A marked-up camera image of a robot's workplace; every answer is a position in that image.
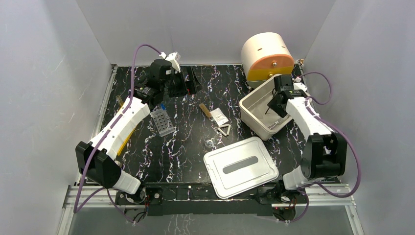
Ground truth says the white plastic bin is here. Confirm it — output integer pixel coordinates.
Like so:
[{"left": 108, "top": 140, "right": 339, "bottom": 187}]
[{"left": 239, "top": 77, "right": 287, "bottom": 141}]

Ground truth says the white paper packet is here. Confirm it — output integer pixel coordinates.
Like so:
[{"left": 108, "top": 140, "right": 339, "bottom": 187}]
[{"left": 210, "top": 108, "right": 229, "bottom": 126}]

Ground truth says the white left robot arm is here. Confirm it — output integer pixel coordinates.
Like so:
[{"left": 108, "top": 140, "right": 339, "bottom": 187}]
[{"left": 75, "top": 59, "right": 202, "bottom": 204}]

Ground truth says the aluminium frame rail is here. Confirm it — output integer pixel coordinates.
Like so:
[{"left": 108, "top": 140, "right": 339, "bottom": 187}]
[{"left": 79, "top": 183, "right": 356, "bottom": 208}]

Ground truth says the white clay pipe triangle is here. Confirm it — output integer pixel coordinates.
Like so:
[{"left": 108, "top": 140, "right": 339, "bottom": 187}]
[{"left": 214, "top": 124, "right": 231, "bottom": 137}]

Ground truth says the white bin lid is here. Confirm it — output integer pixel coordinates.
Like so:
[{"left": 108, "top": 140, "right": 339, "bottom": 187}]
[{"left": 204, "top": 137, "right": 279, "bottom": 199}]

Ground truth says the brown test tube brush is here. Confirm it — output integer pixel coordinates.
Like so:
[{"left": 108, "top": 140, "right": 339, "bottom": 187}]
[{"left": 199, "top": 103, "right": 213, "bottom": 119}]

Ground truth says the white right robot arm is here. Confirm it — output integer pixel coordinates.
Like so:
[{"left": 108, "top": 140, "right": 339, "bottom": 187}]
[{"left": 267, "top": 74, "right": 347, "bottom": 203}]

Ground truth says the clear plastic tube rack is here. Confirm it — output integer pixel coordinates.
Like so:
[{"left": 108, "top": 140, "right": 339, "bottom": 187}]
[{"left": 150, "top": 109, "right": 175, "bottom": 137}]

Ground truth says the cream cylindrical drawer cabinet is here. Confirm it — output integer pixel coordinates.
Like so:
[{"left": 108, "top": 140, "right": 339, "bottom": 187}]
[{"left": 241, "top": 32, "right": 295, "bottom": 88}]

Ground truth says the yellow test tube rack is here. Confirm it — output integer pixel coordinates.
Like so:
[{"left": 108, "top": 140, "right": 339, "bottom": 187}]
[{"left": 115, "top": 102, "right": 137, "bottom": 156}]

